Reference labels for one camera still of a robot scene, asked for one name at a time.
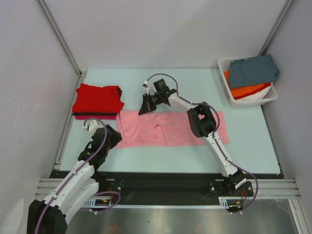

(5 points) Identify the orange t shirt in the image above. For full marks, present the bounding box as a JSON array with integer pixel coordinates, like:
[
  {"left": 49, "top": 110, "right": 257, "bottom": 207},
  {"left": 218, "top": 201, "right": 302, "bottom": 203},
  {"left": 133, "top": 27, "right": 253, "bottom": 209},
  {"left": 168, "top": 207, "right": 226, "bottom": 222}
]
[{"left": 223, "top": 70, "right": 268, "bottom": 98}]

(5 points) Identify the folded magenta t shirt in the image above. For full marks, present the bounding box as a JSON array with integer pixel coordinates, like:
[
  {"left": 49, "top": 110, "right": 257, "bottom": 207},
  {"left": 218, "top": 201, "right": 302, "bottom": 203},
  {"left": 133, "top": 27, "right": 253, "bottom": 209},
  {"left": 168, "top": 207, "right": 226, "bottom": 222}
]
[{"left": 75, "top": 115, "right": 117, "bottom": 120}]

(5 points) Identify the grey blue t shirt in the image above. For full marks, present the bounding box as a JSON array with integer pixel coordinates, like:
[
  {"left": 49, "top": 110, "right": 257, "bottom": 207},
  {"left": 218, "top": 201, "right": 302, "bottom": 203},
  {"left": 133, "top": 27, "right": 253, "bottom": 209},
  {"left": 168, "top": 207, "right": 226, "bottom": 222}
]
[{"left": 228, "top": 54, "right": 280, "bottom": 89}]

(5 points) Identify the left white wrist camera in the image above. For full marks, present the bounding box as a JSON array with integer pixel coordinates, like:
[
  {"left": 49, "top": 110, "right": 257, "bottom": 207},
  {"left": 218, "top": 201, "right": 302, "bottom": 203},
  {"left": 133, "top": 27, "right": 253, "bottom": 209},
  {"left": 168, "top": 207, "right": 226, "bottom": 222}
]
[{"left": 83, "top": 119, "right": 102, "bottom": 134}]

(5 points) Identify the white plastic basket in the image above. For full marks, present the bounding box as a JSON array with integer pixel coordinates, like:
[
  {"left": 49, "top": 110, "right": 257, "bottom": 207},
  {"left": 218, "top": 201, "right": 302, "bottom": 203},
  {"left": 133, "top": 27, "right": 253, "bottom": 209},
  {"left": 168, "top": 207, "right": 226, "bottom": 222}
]
[{"left": 217, "top": 56, "right": 278, "bottom": 107}]

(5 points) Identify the white slotted cable duct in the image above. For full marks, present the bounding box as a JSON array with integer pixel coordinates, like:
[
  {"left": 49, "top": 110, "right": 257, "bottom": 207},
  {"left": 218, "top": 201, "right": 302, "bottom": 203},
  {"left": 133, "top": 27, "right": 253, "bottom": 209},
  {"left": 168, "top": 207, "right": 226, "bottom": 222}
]
[{"left": 80, "top": 196, "right": 244, "bottom": 210}]

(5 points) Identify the red t shirt in basket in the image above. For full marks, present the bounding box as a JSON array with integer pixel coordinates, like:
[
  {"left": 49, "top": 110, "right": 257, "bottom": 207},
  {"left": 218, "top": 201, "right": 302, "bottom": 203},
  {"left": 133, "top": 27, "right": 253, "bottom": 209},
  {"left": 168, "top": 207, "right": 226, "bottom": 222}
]
[{"left": 234, "top": 82, "right": 273, "bottom": 100}]

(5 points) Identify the right aluminium corner post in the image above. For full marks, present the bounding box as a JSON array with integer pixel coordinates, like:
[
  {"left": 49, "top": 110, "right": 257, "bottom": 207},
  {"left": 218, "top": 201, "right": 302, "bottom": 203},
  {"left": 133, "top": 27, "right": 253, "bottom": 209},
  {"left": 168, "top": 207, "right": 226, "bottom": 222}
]
[{"left": 258, "top": 0, "right": 297, "bottom": 56}]

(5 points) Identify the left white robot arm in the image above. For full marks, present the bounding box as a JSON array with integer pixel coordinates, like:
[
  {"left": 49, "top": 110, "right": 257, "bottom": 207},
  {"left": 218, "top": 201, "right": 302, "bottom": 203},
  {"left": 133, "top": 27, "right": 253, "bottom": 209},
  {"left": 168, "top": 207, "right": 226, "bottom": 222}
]
[{"left": 26, "top": 119, "right": 122, "bottom": 234}]

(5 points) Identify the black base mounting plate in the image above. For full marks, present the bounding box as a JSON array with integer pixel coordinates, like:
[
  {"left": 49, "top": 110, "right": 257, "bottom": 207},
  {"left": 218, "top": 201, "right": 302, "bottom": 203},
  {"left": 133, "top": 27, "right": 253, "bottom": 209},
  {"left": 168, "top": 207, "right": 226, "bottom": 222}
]
[{"left": 48, "top": 170, "right": 285, "bottom": 206}]

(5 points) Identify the left aluminium corner post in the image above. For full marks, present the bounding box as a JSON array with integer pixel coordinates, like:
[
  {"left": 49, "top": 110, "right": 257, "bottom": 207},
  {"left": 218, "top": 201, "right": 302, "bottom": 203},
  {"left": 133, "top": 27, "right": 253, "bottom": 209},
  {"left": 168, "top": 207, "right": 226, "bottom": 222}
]
[{"left": 36, "top": 0, "right": 82, "bottom": 77}]

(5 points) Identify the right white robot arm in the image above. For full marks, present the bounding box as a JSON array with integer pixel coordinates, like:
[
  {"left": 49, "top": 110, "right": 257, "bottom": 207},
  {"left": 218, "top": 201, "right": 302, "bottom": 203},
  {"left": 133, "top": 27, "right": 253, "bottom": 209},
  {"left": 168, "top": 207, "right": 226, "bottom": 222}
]
[{"left": 138, "top": 79, "right": 247, "bottom": 195}]

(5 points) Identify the aluminium front frame rail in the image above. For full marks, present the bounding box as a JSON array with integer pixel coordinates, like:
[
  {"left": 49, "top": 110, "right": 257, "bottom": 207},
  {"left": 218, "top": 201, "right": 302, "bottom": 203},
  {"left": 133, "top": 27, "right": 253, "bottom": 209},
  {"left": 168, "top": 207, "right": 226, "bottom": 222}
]
[{"left": 35, "top": 178, "right": 301, "bottom": 199}]

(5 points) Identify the white t shirt in basket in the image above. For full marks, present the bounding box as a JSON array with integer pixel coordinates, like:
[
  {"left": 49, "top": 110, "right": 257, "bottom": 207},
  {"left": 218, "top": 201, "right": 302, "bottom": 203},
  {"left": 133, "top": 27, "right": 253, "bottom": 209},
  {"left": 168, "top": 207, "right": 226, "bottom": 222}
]
[{"left": 238, "top": 87, "right": 270, "bottom": 101}]

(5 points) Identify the folded red t shirt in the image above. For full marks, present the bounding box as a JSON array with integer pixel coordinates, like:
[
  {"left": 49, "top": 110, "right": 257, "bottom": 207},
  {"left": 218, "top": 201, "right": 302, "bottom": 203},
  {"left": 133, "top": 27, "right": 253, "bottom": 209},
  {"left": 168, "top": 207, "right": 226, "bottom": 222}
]
[{"left": 72, "top": 83, "right": 124, "bottom": 115}]

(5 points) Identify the pink t shirt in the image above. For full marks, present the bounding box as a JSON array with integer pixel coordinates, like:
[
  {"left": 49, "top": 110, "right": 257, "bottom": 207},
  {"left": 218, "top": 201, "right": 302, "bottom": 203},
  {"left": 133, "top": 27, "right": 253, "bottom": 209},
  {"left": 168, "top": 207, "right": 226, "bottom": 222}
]
[{"left": 114, "top": 110, "right": 230, "bottom": 148}]

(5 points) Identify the aluminium corner post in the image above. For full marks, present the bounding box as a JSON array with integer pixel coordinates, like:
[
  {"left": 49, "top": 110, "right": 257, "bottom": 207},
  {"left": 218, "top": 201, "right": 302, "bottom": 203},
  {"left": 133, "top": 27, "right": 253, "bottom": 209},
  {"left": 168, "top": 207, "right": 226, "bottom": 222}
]
[
  {"left": 36, "top": 0, "right": 82, "bottom": 77},
  {"left": 258, "top": 0, "right": 297, "bottom": 56}
]

